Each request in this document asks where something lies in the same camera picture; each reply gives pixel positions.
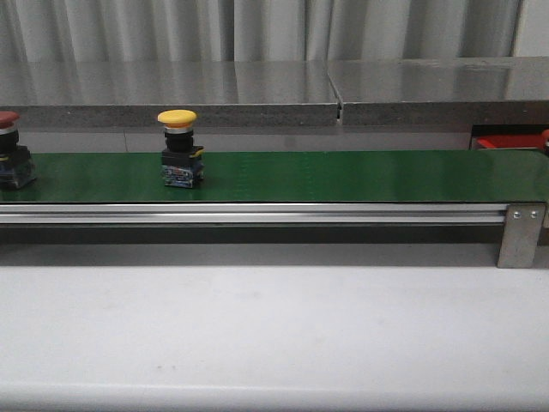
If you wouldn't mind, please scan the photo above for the red mushroom push button switch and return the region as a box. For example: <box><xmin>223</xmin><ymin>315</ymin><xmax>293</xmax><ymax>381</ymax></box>
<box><xmin>541</xmin><ymin>129</ymin><xmax>549</xmax><ymax>155</ymax></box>

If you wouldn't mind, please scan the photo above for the grey stone counter slab left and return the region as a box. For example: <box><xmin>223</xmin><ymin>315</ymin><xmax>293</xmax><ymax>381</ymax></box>
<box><xmin>1</xmin><ymin>61</ymin><xmax>340</xmax><ymax>129</ymax></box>

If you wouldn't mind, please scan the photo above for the grey stone counter slab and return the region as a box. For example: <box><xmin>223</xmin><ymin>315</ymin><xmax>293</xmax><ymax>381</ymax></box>
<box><xmin>1</xmin><ymin>61</ymin><xmax>340</xmax><ymax>129</ymax></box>
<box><xmin>328</xmin><ymin>57</ymin><xmax>548</xmax><ymax>126</ymax></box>

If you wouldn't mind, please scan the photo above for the green conveyor belt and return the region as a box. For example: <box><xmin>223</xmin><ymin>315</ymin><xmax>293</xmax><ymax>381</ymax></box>
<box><xmin>1</xmin><ymin>150</ymin><xmax>548</xmax><ymax>203</ymax></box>

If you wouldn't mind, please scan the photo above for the red plastic tray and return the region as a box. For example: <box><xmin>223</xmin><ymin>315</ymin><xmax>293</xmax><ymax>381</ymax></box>
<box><xmin>471</xmin><ymin>134</ymin><xmax>544</xmax><ymax>153</ymax></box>

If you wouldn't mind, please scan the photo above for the grey stone counter slab right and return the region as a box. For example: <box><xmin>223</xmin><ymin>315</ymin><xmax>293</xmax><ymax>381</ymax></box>
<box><xmin>328</xmin><ymin>57</ymin><xmax>548</xmax><ymax>126</ymax></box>

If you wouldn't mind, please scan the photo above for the grey curtain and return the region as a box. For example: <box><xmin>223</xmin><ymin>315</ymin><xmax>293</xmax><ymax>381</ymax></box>
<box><xmin>1</xmin><ymin>1</ymin><xmax>548</xmax><ymax>62</ymax></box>

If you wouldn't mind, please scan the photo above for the steel conveyor support bracket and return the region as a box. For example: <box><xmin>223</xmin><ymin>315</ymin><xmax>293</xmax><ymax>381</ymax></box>
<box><xmin>497</xmin><ymin>203</ymin><xmax>546</xmax><ymax>269</ymax></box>

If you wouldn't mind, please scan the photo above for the aluminium conveyor frame rail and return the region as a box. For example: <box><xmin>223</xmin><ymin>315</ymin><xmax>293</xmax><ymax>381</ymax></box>
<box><xmin>0</xmin><ymin>202</ymin><xmax>549</xmax><ymax>228</ymax></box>

